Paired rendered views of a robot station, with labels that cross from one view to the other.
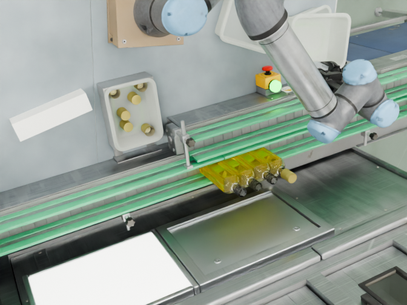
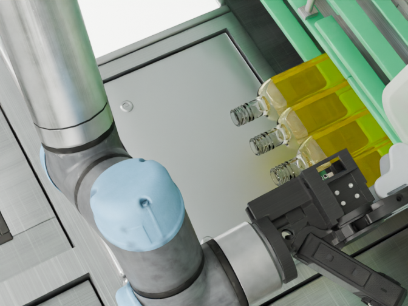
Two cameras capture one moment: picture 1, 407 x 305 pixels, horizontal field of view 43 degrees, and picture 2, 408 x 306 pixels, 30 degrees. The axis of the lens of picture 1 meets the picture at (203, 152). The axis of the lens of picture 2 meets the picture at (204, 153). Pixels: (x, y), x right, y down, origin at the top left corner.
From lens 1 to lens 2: 137 cm
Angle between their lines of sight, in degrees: 60
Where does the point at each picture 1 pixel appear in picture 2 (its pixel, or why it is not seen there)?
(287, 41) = not seen: outside the picture
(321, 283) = (59, 270)
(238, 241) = (178, 141)
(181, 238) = (200, 51)
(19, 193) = not seen: outside the picture
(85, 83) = not seen: outside the picture
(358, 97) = (86, 208)
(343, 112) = (64, 179)
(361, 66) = (119, 192)
